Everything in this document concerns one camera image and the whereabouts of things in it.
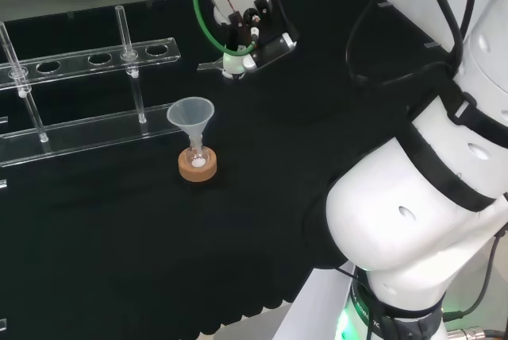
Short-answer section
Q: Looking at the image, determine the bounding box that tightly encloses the black cable with metal plug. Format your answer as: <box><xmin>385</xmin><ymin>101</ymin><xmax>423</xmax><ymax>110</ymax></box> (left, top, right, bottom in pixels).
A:
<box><xmin>344</xmin><ymin>0</ymin><xmax>457</xmax><ymax>87</ymax></box>

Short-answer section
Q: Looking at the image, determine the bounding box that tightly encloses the thick black cable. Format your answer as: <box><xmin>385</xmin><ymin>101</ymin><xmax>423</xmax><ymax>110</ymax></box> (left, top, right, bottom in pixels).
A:
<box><xmin>419</xmin><ymin>0</ymin><xmax>466</xmax><ymax>66</ymax></box>

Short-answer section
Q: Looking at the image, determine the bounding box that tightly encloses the green cable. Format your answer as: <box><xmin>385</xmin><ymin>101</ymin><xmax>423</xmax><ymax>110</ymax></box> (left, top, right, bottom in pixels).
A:
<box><xmin>191</xmin><ymin>0</ymin><xmax>257</xmax><ymax>58</ymax></box>

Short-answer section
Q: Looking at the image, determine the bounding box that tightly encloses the black bench cloth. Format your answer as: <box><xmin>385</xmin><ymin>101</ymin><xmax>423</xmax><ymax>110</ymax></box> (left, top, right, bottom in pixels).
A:
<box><xmin>0</xmin><ymin>0</ymin><xmax>457</xmax><ymax>340</ymax></box>

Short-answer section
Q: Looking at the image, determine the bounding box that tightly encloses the clear acrylic funnel stand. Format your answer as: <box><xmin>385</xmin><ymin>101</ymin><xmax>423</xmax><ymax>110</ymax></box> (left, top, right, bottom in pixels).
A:
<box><xmin>0</xmin><ymin>5</ymin><xmax>184</xmax><ymax>169</ymax></box>

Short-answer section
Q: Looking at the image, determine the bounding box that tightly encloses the small round-bottom glass flask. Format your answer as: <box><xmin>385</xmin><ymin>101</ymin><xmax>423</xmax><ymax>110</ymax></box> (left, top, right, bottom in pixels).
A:
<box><xmin>186</xmin><ymin>137</ymin><xmax>210</xmax><ymax>171</ymax></box>

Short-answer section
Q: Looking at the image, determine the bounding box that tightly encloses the translucent plastic funnel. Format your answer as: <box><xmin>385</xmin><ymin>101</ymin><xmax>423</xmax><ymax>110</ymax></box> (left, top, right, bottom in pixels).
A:
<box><xmin>166</xmin><ymin>95</ymin><xmax>216</xmax><ymax>151</ymax></box>

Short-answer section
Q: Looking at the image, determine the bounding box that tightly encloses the cork ring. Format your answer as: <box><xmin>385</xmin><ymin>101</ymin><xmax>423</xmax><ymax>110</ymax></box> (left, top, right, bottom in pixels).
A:
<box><xmin>178</xmin><ymin>148</ymin><xmax>219</xmax><ymax>184</ymax></box>

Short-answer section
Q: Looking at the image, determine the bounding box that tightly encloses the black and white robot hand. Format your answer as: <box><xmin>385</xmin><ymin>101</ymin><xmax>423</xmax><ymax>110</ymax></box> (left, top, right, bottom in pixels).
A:
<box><xmin>221</xmin><ymin>0</ymin><xmax>299</xmax><ymax>81</ymax></box>

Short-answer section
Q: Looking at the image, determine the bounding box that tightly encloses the clear weighing funnel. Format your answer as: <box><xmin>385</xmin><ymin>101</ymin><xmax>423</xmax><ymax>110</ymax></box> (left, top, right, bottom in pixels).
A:
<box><xmin>196</xmin><ymin>59</ymin><xmax>226</xmax><ymax>74</ymax></box>

